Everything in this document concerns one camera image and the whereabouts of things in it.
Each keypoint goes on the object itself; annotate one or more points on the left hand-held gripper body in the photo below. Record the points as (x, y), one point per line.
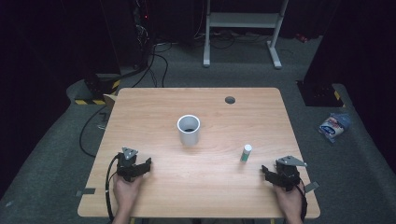
(127, 161)

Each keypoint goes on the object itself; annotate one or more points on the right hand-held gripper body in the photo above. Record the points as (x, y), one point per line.
(289, 174)

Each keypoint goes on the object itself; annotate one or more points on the person's right hand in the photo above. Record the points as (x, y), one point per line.
(289, 202)

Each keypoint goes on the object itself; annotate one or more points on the grey tape strip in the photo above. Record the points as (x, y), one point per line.
(86, 192)
(312, 186)

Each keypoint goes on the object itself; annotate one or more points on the green glue stick white cap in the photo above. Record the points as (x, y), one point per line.
(246, 154)

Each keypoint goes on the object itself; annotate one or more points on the white cup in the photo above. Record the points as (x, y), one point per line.
(188, 129)

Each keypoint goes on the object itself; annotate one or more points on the brown cardboard piece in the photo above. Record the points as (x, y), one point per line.
(110, 100)

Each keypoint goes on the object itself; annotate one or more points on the blue white packet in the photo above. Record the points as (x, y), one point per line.
(333, 127)

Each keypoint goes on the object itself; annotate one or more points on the black stand base striped tape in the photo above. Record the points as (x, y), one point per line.
(320, 93)
(93, 90)

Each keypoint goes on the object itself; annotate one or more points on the black computer tower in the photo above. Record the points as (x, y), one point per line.
(137, 31)

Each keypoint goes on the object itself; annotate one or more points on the white metal stand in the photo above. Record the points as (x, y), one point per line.
(243, 20)

